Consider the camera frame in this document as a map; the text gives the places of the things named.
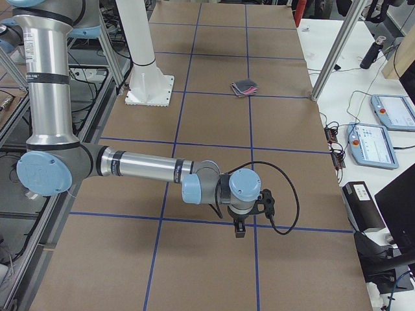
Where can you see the near teach pendant tablet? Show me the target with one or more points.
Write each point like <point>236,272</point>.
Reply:
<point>370,146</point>

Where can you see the far teach pendant tablet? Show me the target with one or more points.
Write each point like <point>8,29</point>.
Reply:
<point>394,111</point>

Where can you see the pink and grey towel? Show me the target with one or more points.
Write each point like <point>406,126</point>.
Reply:
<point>244,88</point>

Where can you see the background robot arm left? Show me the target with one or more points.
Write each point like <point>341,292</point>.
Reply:
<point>12,37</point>

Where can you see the black water bottle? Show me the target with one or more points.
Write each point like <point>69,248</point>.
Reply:
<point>373,52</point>

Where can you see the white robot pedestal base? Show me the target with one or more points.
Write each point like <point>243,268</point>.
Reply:
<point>148,86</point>

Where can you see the aluminium frame side table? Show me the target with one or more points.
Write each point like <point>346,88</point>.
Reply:
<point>94,72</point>

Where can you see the small electronics circuit board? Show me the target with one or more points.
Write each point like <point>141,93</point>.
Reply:
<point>336,149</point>

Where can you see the aluminium frame post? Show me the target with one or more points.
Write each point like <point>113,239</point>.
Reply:
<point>340,41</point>

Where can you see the teach pendant tablet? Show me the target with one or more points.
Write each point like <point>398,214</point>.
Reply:
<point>394,111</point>
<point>370,146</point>

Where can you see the black computer monitor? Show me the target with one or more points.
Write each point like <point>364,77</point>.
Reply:
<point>396,204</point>

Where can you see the black box with label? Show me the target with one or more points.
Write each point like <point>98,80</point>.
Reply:
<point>361,208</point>

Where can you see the wooden board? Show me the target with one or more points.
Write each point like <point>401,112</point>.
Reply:
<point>402,58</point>

